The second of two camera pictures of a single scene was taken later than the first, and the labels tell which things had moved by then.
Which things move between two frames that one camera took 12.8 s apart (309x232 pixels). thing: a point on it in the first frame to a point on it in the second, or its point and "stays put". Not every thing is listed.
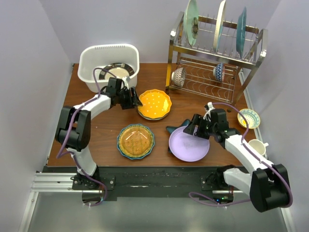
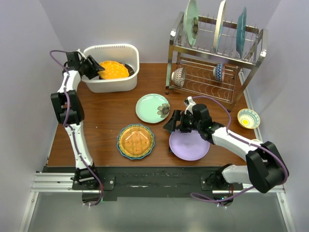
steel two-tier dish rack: (213, 58) stays put
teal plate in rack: (241, 33) stays put
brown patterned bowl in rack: (178, 76) stays put
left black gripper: (133, 101) to (95, 67)
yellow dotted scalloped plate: (155, 103) to (113, 69)
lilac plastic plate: (188, 147) stays put
